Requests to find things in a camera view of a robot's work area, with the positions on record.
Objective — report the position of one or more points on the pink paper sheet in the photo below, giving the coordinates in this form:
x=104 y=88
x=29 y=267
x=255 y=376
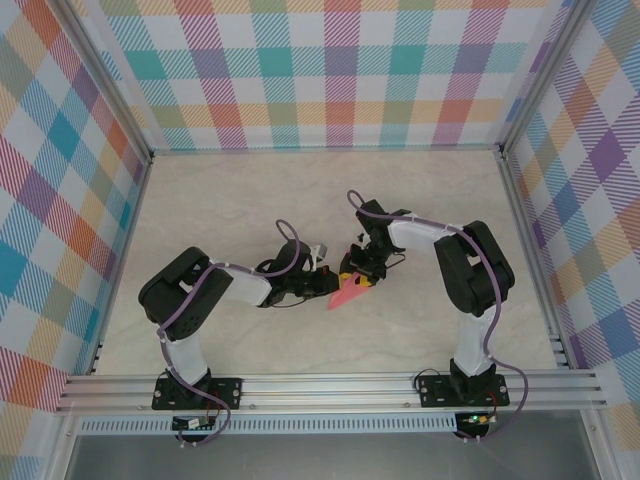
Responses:
x=345 y=297

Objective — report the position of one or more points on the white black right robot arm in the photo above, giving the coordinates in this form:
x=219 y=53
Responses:
x=415 y=232

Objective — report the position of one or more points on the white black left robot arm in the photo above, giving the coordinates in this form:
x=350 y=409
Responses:
x=247 y=287

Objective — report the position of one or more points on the grey metal sheet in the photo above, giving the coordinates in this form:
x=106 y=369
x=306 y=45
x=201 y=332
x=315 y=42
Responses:
x=325 y=457

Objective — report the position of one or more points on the circuit board with green light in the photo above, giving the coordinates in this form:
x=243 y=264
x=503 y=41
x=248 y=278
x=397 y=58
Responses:
x=475 y=419

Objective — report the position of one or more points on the small black circuit board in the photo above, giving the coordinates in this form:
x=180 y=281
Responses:
x=192 y=424

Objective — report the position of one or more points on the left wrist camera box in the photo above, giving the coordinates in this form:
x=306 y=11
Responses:
x=320 y=251

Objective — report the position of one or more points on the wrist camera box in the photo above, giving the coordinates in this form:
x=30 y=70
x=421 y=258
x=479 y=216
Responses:
x=320 y=251
x=372 y=212

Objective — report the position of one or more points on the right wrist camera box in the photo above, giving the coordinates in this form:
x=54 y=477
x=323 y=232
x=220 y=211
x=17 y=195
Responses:
x=372 y=212

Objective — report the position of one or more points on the aluminium mounting rail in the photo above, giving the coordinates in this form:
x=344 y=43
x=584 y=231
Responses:
x=325 y=392

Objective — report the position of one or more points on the aluminium back frame bar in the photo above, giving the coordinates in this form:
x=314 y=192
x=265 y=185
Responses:
x=325 y=149

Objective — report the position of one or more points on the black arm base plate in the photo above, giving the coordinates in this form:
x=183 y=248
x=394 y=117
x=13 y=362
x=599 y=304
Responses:
x=430 y=390
x=227 y=392

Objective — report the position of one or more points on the aluminium side frame bar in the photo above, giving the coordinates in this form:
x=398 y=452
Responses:
x=121 y=255
x=535 y=260

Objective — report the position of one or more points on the aluminium frame post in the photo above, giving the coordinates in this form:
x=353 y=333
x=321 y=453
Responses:
x=545 y=75
x=111 y=82

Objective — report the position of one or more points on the aluminium frame leg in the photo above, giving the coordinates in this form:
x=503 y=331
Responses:
x=600 y=450
x=62 y=450

